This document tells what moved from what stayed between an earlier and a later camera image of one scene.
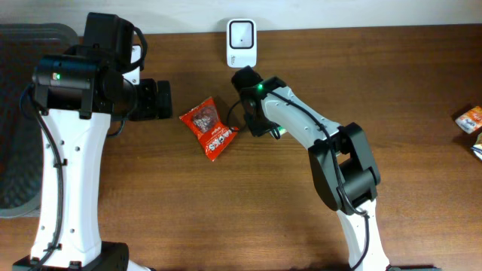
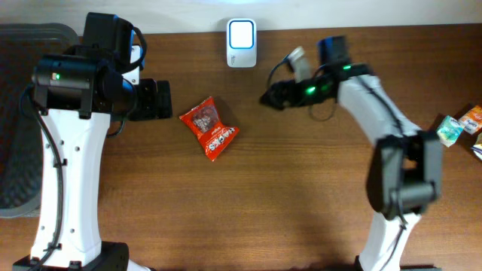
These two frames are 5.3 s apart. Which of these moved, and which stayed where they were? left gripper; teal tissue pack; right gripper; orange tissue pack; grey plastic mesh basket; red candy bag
Moved: right gripper; teal tissue pack
Stayed: grey plastic mesh basket; red candy bag; left gripper; orange tissue pack
